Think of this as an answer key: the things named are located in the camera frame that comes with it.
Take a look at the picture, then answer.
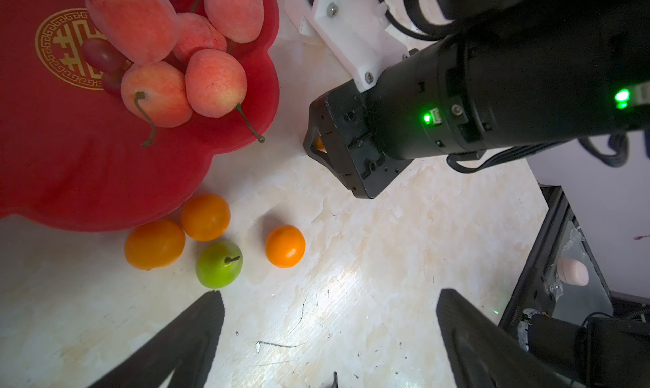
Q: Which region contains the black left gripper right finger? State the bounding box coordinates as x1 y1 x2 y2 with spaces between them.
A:
436 289 569 388

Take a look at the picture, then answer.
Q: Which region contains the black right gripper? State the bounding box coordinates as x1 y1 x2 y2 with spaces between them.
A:
303 42 487 199

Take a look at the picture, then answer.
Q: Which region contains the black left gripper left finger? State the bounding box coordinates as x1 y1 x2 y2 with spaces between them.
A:
92 291 225 387

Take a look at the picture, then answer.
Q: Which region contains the orange fake kumquat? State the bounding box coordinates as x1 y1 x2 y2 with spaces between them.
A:
124 220 186 271
265 225 306 269
315 137 327 153
180 193 231 242

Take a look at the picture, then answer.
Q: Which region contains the pink fake peach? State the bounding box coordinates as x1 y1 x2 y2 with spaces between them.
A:
120 61 194 147
204 0 264 44
172 12 228 64
186 49 265 143
85 0 180 65

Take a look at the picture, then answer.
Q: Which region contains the purple fake grape bunch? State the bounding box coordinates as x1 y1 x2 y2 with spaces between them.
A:
80 0 179 97

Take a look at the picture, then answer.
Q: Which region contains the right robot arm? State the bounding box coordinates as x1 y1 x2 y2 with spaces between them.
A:
303 0 649 199

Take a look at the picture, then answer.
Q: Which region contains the green fake pear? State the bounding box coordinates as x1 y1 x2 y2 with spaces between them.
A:
196 241 244 290

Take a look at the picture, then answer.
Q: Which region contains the red flower fruit bowl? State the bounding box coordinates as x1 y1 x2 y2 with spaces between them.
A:
1 0 280 232

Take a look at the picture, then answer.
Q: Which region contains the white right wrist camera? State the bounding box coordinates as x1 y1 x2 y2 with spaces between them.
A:
284 0 409 93

